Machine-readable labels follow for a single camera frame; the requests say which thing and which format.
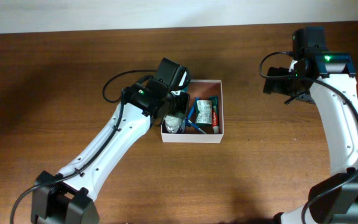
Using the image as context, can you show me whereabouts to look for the Colgate toothpaste tube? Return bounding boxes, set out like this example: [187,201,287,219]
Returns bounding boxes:
[209,96,219,134]

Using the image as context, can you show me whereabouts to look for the white open cardboard box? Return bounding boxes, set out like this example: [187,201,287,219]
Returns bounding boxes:
[160,80,224,144]

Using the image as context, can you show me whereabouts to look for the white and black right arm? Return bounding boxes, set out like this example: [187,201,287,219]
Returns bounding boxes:
[261,27,358,223]

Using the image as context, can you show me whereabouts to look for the green and white soap packet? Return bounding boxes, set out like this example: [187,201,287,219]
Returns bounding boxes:
[196,100,212,126]

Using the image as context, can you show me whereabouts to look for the teal Listerine mouthwash bottle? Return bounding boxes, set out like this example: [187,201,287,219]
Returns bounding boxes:
[181,86,188,93]

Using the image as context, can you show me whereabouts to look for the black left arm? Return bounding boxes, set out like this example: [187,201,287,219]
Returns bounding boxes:
[30,58,191,223]

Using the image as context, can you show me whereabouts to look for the blue and white toothbrush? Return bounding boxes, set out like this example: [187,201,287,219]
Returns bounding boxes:
[186,119,206,134]

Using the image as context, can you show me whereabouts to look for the blue foam soap pump bottle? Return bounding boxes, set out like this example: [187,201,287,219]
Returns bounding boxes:
[164,115,185,134]

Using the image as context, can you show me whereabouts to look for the blue Gillette razor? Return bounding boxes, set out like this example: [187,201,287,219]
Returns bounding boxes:
[185,97,199,126]

